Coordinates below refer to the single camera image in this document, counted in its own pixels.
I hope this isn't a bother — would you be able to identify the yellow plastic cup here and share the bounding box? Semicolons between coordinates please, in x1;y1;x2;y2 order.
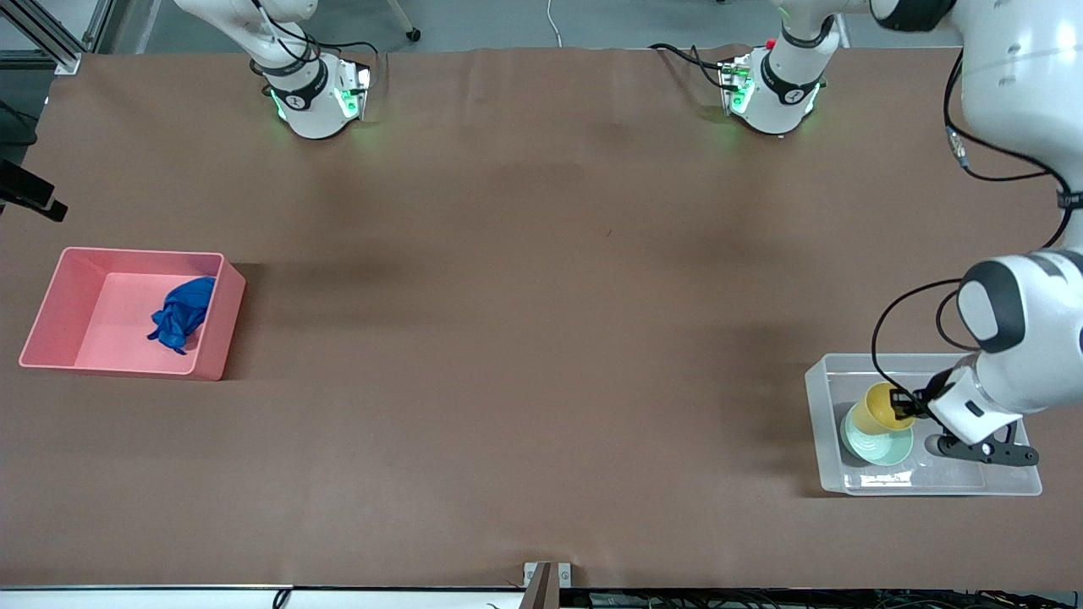
846;381;920;435

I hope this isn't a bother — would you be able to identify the mint green bowl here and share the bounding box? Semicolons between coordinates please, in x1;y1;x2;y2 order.
839;402;917;468

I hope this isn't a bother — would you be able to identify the blue cloth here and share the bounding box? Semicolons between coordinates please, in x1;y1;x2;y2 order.
147;277;217;354

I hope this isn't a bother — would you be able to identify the clear plastic box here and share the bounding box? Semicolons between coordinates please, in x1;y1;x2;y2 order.
805;353;1043;497

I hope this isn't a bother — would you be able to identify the connector box with green lights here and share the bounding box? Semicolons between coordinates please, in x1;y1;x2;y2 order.
337;61;374;124
718;56;756;116

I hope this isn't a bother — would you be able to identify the brown table cover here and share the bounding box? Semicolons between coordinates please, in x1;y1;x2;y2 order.
0;47;1083;590

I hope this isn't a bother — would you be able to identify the black caster wheel leg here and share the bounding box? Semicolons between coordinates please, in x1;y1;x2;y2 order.
385;0;422;43

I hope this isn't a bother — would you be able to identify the pink plastic bin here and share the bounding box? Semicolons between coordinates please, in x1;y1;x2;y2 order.
19;247;247;381

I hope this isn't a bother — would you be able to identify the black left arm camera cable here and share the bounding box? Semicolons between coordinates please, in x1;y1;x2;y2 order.
871;51;1077;400

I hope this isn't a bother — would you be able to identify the metal table edge bracket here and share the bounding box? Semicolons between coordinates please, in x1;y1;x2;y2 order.
523;562;573;609

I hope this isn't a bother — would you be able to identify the black base cable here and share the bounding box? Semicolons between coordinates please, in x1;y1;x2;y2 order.
649;42;739;91
250;0;382;81

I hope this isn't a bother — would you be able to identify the aluminium frame profile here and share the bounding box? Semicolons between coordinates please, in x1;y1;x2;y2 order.
0;0;117;75

